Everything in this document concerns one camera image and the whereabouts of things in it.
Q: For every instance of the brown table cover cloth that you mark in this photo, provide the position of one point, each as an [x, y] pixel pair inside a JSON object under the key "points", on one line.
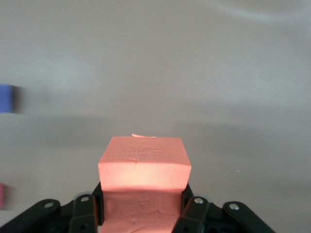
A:
{"points": [[170, 60]]}

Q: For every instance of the orange foam cube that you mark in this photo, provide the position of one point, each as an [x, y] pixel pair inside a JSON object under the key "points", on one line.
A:
{"points": [[143, 174]]}

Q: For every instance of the red foam cube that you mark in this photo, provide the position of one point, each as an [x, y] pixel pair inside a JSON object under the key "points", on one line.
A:
{"points": [[2, 196]]}

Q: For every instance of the purple foam cube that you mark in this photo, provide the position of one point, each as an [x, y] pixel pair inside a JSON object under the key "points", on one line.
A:
{"points": [[6, 98]]}

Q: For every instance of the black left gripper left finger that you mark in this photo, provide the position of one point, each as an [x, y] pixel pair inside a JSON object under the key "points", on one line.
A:
{"points": [[82, 213]]}

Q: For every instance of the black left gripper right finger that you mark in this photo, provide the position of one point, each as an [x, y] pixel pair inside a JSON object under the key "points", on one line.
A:
{"points": [[194, 213]]}

